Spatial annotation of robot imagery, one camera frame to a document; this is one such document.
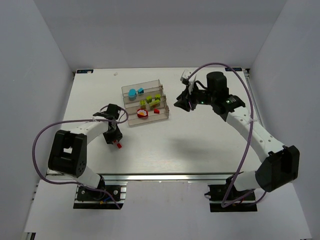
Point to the wrist white camera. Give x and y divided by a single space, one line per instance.
101 113
188 79

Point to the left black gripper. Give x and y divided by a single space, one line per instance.
113 137

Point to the green 2x2 lego brick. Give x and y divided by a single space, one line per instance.
149 99
157 97

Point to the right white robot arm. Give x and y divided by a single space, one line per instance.
279 163

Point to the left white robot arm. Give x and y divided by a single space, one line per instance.
68 154

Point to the blue table label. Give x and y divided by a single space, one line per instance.
236 69
84 71

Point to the red round lego piece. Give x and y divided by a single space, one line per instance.
142 113

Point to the left blue table label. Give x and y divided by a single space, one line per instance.
84 71

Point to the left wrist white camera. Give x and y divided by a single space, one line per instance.
101 113

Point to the red lego cone piece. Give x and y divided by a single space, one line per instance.
156 111

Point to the clear tiered acrylic container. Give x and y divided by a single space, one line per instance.
151 88

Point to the teal round lego piece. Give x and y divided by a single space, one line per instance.
132 94

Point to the green 2x4 lego brick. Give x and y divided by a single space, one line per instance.
154 104

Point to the right blue table label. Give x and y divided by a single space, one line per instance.
236 69

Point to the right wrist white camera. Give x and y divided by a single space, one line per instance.
188 79

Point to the small teal lego brick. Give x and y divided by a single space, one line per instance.
140 91

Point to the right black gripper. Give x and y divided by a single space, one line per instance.
188 98

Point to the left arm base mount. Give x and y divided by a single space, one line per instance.
112 197

